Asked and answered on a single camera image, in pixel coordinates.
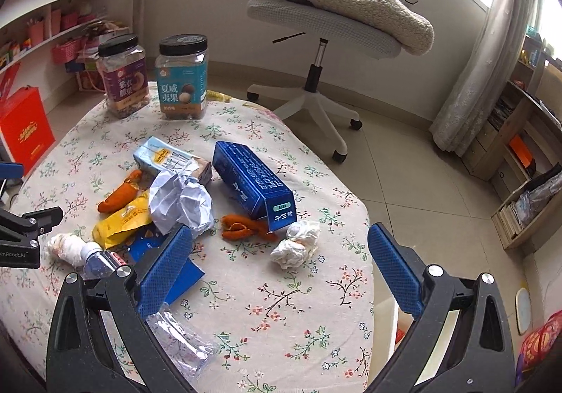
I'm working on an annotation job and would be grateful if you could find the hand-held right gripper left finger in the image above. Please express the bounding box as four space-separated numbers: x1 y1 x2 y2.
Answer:
46 224 194 393

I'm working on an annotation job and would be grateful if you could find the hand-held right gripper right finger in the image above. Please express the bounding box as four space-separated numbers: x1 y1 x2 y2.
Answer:
366 222 515 393

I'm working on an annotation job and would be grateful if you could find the small blue snack box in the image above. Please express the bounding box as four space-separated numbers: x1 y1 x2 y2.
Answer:
126 228 205 306

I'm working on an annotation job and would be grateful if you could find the small tissue wad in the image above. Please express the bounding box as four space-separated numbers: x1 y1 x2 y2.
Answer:
47 232 104 268

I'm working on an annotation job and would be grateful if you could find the yellow snack wrapper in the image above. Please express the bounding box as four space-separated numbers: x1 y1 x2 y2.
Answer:
92 192 153 251

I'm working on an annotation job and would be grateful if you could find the white paper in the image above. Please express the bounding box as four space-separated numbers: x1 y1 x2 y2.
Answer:
148 164 217 240

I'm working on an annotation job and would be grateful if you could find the crushed clear plastic bottle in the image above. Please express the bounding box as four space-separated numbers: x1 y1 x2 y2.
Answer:
83 250 220 376

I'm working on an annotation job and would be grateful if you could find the long orange peel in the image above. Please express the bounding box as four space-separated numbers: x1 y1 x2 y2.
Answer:
97 169 144 214

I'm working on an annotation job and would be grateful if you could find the curled orange peel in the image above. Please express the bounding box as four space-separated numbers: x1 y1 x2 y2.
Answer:
220 213 280 243

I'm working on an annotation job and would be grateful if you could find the white tissue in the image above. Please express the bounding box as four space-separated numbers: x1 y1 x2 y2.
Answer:
270 220 322 269

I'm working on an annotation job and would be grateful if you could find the light blue drink carton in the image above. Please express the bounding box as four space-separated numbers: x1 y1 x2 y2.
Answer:
132 136 214 188

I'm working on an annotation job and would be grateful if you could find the long dark blue box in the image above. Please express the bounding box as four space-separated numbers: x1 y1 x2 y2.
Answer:
213 140 298 232

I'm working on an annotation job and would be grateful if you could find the red gift box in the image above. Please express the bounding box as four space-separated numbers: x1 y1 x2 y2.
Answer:
0 86 56 177

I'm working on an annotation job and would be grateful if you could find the floral tablecloth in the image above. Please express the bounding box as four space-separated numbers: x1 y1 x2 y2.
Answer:
0 81 376 393

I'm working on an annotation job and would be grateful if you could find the pink storage basket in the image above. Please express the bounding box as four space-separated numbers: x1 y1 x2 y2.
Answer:
52 38 83 65

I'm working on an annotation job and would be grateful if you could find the light blue bathroom scale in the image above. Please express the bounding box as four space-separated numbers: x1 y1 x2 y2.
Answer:
516 287 533 335

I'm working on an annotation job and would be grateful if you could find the brown packet at table edge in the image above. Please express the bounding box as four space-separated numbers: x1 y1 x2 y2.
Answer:
97 34 152 118

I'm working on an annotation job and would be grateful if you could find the silver foil bag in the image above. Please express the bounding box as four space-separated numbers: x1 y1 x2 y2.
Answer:
513 173 562 224

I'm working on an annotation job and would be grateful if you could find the red printed bucket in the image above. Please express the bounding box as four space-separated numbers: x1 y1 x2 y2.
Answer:
515 313 562 393

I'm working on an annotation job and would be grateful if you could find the orange box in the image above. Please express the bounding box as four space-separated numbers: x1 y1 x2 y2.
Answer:
508 135 535 168

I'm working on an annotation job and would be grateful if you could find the wooden desk shelf unit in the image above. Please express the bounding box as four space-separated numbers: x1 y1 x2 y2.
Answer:
461 34 562 251

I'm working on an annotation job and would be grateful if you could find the teal label nut jar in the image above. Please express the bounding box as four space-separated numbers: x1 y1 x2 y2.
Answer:
155 34 209 120

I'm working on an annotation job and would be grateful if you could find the beige lace curtain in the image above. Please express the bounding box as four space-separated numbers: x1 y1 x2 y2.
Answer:
429 0 547 153

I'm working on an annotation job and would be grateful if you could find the grey white office chair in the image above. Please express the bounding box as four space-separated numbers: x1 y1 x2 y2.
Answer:
246 0 435 163

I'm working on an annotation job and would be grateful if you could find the beige fleece blanket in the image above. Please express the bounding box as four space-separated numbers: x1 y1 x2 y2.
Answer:
255 0 435 55

